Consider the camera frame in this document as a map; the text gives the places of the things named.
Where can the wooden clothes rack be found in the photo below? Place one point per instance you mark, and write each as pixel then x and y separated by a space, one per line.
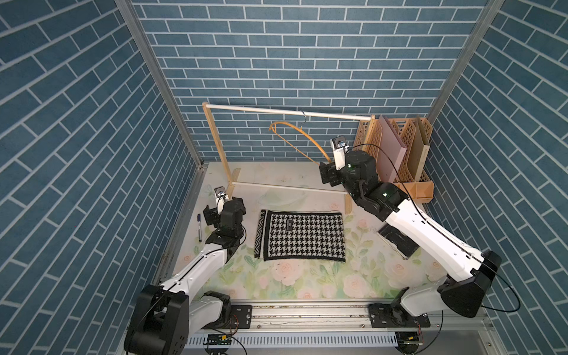
pixel 240 134

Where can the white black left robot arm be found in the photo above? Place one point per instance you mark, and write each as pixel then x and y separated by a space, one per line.
pixel 195 270

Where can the blue marker pen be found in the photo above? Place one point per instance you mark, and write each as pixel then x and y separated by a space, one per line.
pixel 200 232

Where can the pink folder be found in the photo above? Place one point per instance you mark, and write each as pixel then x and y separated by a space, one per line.
pixel 392 151

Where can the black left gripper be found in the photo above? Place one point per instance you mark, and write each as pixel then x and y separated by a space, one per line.
pixel 211 215

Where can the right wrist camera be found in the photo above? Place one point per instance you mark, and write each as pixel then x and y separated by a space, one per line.
pixel 340 147

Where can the orange clothes hanger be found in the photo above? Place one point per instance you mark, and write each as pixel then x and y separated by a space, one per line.
pixel 304 141

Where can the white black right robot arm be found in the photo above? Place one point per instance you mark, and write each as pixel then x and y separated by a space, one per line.
pixel 470 272

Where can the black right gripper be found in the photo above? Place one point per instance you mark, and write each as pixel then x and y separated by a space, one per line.
pixel 330 171

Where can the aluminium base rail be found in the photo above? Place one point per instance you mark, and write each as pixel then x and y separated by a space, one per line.
pixel 215 327

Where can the floral table mat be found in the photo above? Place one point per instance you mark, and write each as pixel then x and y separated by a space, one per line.
pixel 371 269

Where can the tan folder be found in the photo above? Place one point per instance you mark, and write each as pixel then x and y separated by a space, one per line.
pixel 419 148

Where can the black book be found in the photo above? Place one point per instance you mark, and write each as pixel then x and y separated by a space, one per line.
pixel 398 241

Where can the black white houndstooth scarf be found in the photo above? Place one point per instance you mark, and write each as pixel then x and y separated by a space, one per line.
pixel 300 235

